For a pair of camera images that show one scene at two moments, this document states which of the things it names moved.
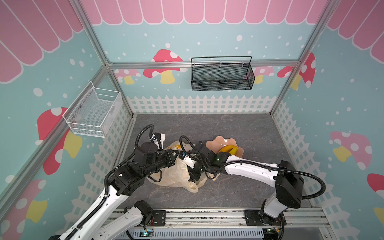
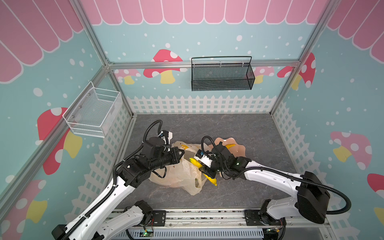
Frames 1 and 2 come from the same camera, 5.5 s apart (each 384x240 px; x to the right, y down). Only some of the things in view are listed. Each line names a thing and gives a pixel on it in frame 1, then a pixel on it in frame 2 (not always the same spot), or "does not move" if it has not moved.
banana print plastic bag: x=177 y=174 does not move
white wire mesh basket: x=94 y=111 does not move
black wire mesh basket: x=221 y=77 does not move
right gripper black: x=195 y=173 -> x=208 y=167
